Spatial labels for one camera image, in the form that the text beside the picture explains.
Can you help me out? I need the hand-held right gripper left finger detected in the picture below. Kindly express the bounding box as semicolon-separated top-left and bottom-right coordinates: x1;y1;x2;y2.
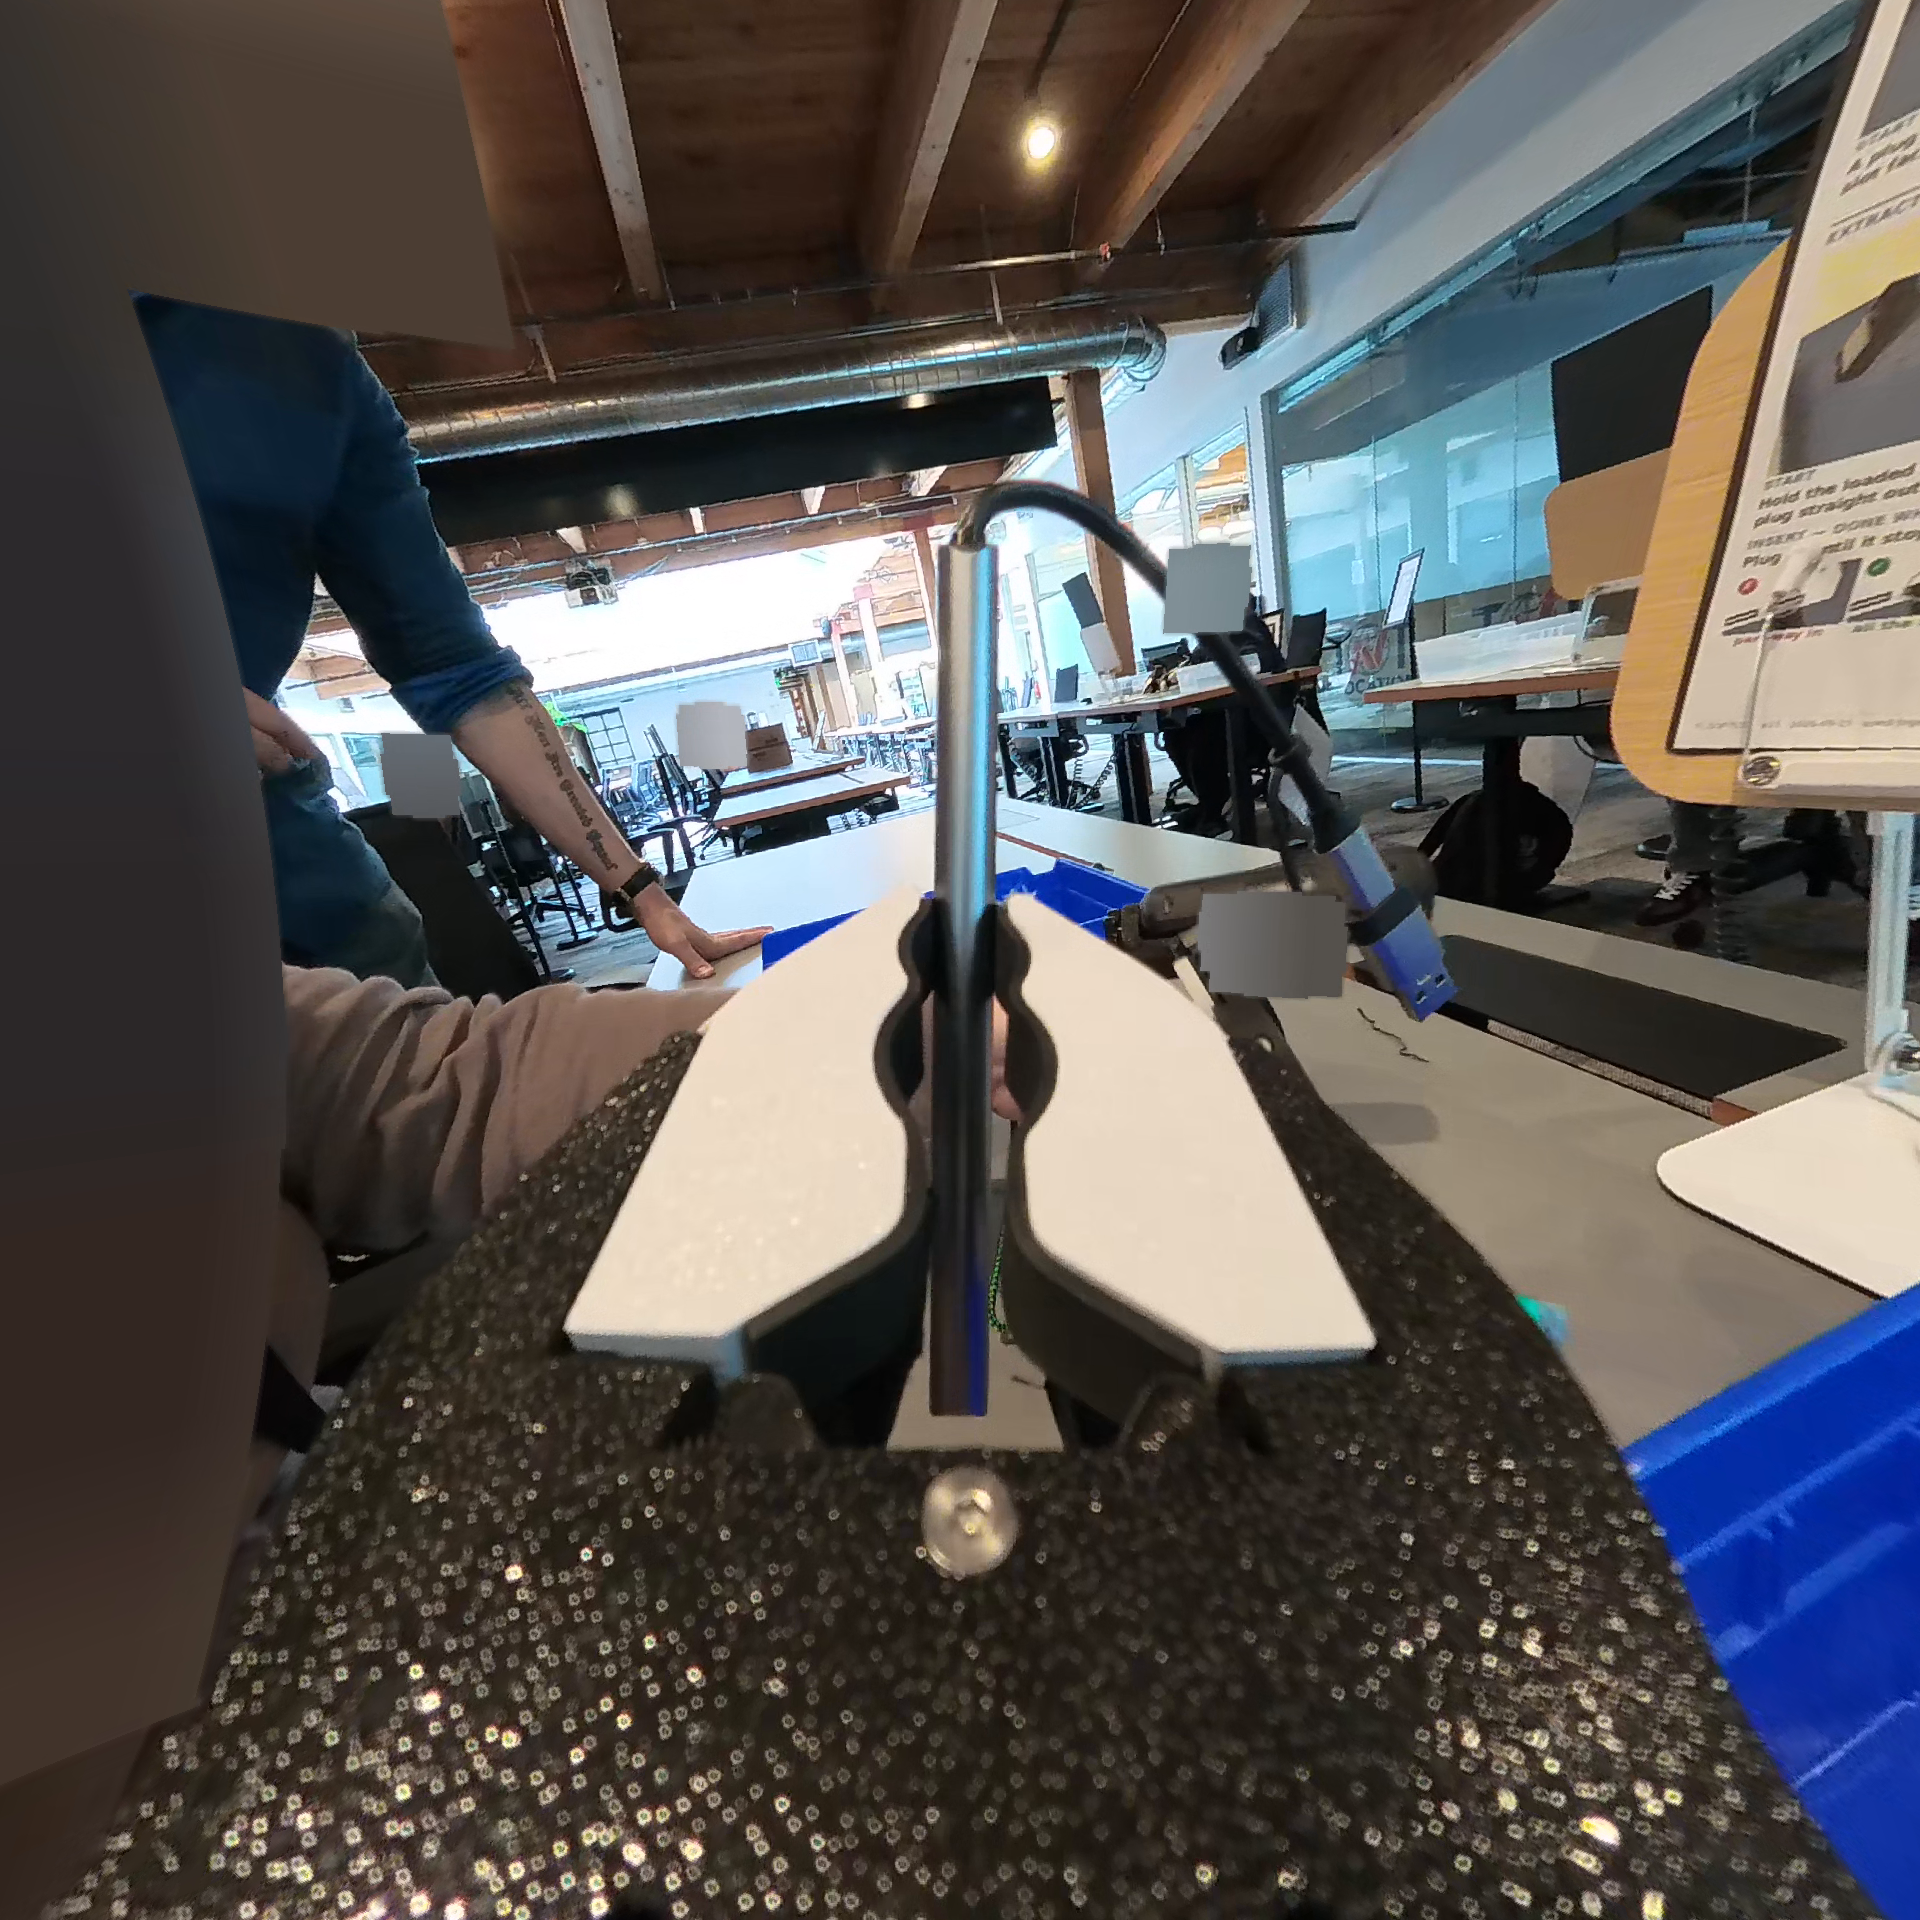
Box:
562;887;942;1403

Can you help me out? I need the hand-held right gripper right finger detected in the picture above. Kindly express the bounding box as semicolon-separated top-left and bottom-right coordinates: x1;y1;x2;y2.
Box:
996;893;1378;1412

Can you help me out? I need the black cable blue plug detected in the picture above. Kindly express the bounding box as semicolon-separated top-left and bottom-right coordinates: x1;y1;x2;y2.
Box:
958;481;1462;1025

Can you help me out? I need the person's left forearm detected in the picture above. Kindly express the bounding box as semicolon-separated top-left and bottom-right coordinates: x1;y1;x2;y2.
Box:
282;964;740;1260

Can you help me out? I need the dark metal clamp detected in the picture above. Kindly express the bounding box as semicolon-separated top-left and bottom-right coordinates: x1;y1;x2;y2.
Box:
1102;885;1206;964

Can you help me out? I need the blue plastic bin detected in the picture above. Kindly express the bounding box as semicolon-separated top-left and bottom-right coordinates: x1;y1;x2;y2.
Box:
1622;1318;1920;1920
761;862;1151;973

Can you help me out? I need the black backpack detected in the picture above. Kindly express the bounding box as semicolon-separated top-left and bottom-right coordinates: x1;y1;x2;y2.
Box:
1416;777;1575;913

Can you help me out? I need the black desk mat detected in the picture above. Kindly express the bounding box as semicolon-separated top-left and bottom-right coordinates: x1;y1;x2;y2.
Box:
1430;932;1849;1124

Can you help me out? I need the wooden office desk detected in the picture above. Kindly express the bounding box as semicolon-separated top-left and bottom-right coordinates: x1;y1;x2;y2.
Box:
1359;657;1626;818

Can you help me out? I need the white stand base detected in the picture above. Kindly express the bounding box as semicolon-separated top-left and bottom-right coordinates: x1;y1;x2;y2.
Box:
1655;807;1920;1300

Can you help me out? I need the wooden stand board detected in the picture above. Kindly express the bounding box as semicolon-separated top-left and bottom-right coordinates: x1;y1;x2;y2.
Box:
1610;241;1920;820

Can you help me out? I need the wooden desk divider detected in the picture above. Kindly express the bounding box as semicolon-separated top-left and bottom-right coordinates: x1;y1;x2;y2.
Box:
1540;445;1675;606

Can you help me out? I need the black monitor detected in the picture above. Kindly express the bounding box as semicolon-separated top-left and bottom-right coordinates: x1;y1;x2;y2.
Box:
1547;285;1716;484

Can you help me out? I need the printed instruction sheet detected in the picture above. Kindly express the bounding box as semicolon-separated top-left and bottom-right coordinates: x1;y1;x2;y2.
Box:
1665;0;1920;755

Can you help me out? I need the silver ceiling duct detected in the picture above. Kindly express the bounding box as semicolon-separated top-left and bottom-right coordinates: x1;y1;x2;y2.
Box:
399;317;1171;461

